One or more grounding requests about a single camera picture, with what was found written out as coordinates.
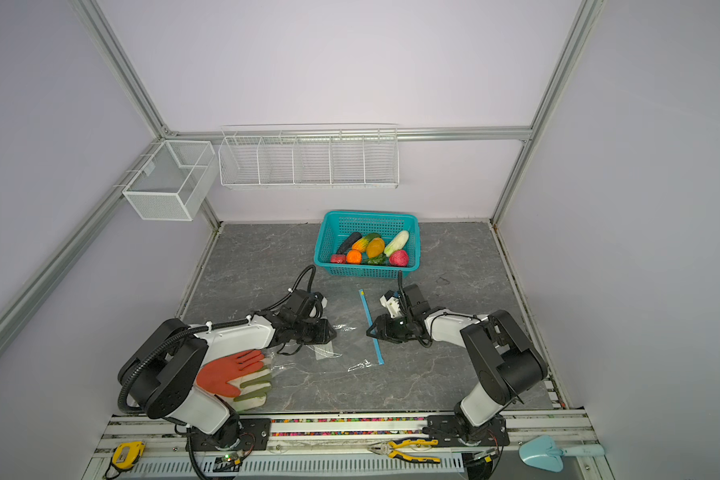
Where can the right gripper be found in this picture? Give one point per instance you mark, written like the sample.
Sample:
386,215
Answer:
384,329

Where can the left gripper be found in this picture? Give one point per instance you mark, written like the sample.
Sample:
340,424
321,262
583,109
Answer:
324,335

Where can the clear zip top bag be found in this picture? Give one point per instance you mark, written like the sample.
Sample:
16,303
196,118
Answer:
351,351

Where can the yellow orange mango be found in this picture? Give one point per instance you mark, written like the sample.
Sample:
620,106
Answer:
375,248

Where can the small orange fruit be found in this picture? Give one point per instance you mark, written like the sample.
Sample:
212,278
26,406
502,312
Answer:
354,257

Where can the teal plastic basket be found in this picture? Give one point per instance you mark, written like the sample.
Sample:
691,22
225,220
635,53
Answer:
338,225

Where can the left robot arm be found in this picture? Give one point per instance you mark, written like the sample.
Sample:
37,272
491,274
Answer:
159,380

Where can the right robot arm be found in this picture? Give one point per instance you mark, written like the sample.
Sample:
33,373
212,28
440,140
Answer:
505,360

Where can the pink red round fruit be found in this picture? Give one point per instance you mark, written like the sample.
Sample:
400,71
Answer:
399,258

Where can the green vegetable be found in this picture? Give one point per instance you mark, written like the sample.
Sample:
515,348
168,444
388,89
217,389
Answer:
380,260

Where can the white radish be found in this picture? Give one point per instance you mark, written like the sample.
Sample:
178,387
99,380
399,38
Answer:
397,243

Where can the red white work glove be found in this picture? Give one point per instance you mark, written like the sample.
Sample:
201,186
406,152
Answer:
242,380

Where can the light blue scoop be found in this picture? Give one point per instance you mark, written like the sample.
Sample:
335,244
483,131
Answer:
543,453

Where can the white mesh box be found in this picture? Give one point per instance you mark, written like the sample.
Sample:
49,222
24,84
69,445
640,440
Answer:
174,181

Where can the yellow tape measure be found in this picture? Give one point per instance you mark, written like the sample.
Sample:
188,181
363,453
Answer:
127,455

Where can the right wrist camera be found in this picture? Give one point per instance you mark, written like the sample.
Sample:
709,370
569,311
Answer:
391,302

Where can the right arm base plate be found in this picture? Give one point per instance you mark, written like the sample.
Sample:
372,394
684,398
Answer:
456,431

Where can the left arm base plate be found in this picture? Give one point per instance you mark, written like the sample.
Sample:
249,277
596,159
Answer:
245,434

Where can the yellow handled pliers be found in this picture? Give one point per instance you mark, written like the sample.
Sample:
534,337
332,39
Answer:
403,450

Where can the white slotted cable duct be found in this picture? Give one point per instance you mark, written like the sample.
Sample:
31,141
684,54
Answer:
307,466

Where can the white wire shelf basket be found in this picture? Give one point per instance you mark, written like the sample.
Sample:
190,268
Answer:
309,156

